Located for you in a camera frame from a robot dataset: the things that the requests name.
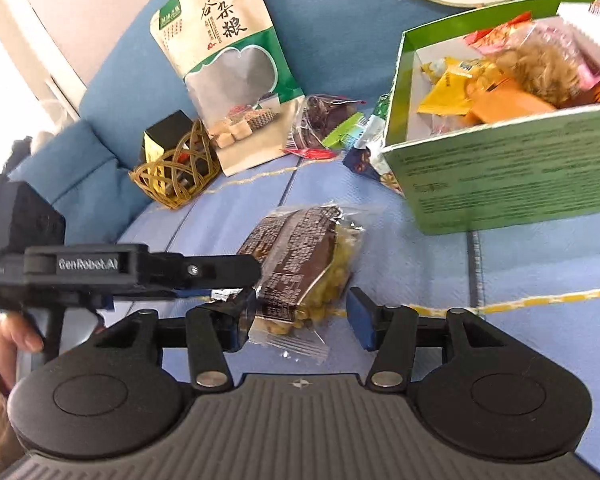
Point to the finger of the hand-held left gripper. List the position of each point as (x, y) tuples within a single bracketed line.
[(215, 270)]

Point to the yellow white snack packet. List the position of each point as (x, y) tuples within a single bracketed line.
[(455, 67)]

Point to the green foil candy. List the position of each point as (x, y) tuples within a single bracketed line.
[(381, 105)]

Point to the small red snack packet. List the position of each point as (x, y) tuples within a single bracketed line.
[(310, 153)]

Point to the lime green snack packet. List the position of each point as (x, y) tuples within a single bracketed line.
[(342, 131)]

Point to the large beige green snack bag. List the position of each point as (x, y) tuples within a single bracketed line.
[(230, 70)]

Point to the woven bamboo basket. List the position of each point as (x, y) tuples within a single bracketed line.
[(174, 202)]

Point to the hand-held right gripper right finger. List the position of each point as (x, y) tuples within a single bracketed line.
[(362, 317)]

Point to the small black yellow box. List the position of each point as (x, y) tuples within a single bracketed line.
[(167, 132)]

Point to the person's left hand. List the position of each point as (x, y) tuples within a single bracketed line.
[(12, 335)]

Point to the dark blue snack packet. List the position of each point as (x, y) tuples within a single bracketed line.
[(360, 161)]

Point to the light blue stitched mat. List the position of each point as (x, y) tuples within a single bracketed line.
[(530, 270)]

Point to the dark brown snack packet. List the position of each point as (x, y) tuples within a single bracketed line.
[(320, 115)]

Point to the blue sofa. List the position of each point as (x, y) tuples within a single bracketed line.
[(330, 35)]

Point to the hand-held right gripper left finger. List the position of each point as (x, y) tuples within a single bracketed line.
[(242, 330)]

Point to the clear pea packet brown label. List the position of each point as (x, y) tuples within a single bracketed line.
[(300, 260)]

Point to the pink snack packet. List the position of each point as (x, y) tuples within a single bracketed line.
[(545, 65)]

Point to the green cardboard box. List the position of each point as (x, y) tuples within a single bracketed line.
[(505, 175)]

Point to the silver snack packet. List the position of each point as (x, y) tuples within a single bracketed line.
[(372, 132)]

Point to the plain orange cake packet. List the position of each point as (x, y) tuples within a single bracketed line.
[(515, 102)]

